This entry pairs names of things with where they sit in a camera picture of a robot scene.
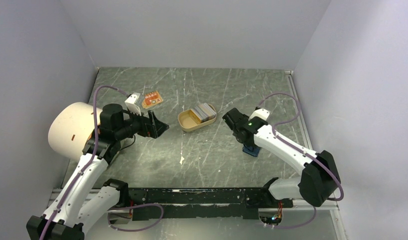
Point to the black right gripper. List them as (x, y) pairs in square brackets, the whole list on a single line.
[(244, 115)]

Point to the blue leather card holder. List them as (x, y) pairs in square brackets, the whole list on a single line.
[(251, 150)]

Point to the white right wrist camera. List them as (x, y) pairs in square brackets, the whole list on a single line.
[(260, 113)]

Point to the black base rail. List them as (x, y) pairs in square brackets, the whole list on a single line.
[(184, 203)]

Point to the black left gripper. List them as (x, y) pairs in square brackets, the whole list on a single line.
[(151, 125)]

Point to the aluminium frame rail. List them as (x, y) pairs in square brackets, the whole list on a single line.
[(77, 213)]

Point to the beige oval card tray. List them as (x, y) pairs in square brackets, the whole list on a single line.
[(188, 123)]

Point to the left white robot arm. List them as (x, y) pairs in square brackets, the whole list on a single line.
[(95, 136)]

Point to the large white cylinder roll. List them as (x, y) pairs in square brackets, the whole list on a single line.
[(71, 130)]

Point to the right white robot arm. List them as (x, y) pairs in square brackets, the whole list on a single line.
[(318, 176)]

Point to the stack of cards in tray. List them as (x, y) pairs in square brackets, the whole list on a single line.
[(203, 113)]

